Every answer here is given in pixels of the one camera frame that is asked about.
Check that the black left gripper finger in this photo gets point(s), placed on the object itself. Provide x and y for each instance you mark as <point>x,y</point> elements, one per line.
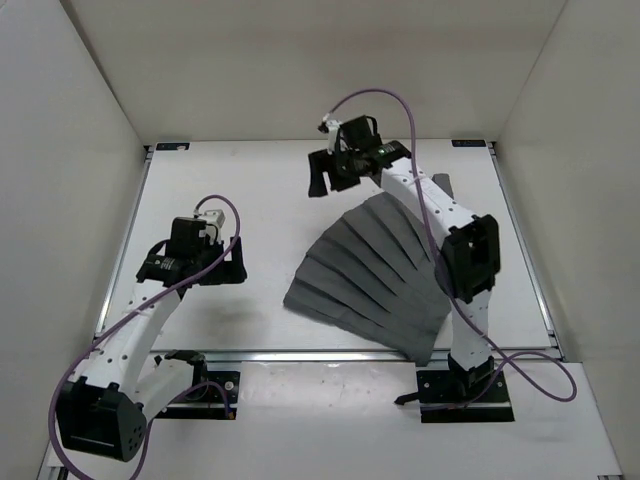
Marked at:
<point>231,269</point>
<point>157,250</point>

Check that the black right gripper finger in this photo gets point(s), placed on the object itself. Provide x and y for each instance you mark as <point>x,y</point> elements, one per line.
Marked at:
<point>319,164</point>
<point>342,179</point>

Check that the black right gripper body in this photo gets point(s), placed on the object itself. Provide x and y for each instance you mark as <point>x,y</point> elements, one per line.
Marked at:
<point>346,160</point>

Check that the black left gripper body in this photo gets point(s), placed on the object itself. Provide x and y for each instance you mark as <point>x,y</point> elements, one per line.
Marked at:
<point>210,252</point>

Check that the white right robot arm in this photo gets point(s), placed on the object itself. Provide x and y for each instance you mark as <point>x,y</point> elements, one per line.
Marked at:
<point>464,246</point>

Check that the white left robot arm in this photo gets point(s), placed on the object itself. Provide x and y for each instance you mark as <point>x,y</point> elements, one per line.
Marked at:
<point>105,408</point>

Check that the grey pleated skirt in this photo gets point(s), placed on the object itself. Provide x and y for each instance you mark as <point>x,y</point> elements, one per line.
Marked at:
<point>370,274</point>

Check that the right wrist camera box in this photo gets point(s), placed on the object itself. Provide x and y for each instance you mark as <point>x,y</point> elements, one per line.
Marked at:
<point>331,128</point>

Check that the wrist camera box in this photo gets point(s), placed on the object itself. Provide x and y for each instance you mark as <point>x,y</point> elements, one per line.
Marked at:
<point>215,219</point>
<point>331,128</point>

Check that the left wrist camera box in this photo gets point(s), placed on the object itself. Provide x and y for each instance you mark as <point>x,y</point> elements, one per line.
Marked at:
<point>215,219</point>

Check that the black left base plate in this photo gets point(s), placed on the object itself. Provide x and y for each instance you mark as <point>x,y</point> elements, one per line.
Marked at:
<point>218,400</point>

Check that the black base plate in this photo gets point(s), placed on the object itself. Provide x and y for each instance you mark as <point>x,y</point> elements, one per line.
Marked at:
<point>218,400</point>
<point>454,396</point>

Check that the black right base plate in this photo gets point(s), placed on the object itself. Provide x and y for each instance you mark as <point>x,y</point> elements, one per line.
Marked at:
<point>454,396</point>

